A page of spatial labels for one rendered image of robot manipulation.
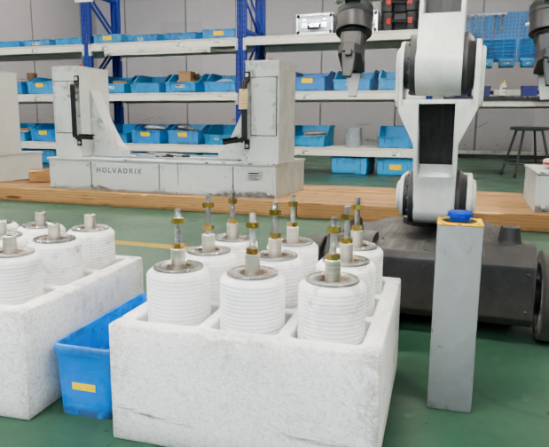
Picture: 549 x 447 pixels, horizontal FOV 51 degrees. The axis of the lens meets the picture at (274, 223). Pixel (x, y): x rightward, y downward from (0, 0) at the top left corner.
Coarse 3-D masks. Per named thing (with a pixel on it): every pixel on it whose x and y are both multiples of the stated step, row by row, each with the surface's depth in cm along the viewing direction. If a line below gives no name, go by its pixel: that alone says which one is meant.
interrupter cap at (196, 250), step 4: (188, 248) 98; (192, 248) 98; (196, 248) 98; (200, 248) 99; (216, 248) 99; (220, 248) 99; (224, 248) 98; (228, 248) 98; (188, 252) 95; (192, 252) 95; (196, 252) 95; (200, 252) 95; (216, 252) 95; (220, 252) 96; (224, 252) 95; (228, 252) 96
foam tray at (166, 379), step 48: (384, 288) 101; (144, 336) 81; (192, 336) 79; (240, 336) 78; (288, 336) 78; (384, 336) 78; (144, 384) 82; (192, 384) 80; (240, 384) 78; (288, 384) 76; (336, 384) 74; (384, 384) 81; (144, 432) 84; (192, 432) 81; (240, 432) 79; (288, 432) 77; (336, 432) 75
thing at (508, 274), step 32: (352, 224) 135; (384, 224) 173; (416, 224) 171; (384, 256) 128; (416, 256) 126; (512, 256) 121; (416, 288) 127; (480, 288) 123; (512, 288) 120; (480, 320) 125; (512, 320) 122
